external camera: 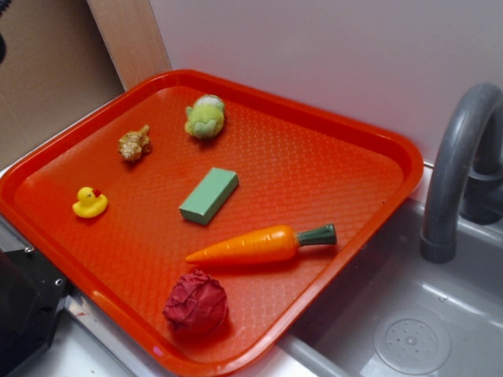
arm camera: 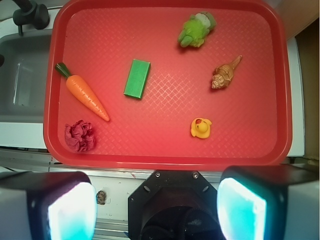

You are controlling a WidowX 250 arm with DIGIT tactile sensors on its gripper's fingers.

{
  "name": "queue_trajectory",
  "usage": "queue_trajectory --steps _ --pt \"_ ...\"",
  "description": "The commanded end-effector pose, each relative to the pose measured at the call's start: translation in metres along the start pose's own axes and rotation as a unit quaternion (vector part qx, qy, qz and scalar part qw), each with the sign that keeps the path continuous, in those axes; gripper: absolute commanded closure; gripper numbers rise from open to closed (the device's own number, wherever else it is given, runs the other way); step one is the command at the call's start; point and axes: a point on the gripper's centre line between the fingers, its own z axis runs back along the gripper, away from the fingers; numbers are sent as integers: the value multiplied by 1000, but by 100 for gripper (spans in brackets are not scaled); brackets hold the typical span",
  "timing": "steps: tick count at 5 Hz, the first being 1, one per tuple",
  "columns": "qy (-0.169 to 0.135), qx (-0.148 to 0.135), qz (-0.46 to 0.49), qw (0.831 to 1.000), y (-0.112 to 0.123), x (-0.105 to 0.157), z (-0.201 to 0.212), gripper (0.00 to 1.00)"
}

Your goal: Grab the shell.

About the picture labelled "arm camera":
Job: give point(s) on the green plush toy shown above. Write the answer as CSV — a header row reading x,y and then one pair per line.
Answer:
x,y
196,29

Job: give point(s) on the red plastic tray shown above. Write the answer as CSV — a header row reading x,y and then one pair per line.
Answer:
x,y
98,40

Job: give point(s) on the orange plastic carrot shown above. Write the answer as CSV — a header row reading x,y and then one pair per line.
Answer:
x,y
79,88

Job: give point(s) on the black faucet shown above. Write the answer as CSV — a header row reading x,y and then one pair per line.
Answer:
x,y
30,13

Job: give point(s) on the crumpled red paper ball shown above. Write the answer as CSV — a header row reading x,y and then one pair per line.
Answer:
x,y
80,136

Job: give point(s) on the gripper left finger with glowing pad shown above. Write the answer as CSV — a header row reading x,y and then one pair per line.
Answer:
x,y
47,206

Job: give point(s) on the green rectangular block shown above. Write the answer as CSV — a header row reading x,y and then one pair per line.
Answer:
x,y
137,79

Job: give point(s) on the grey sink basin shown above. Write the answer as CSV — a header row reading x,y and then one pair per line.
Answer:
x,y
23,76

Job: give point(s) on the yellow rubber duck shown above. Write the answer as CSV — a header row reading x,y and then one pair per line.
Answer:
x,y
200,128

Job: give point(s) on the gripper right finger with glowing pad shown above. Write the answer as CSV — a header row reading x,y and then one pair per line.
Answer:
x,y
277,202

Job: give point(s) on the brown spiral shell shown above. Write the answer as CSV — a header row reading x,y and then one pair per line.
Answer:
x,y
224,74

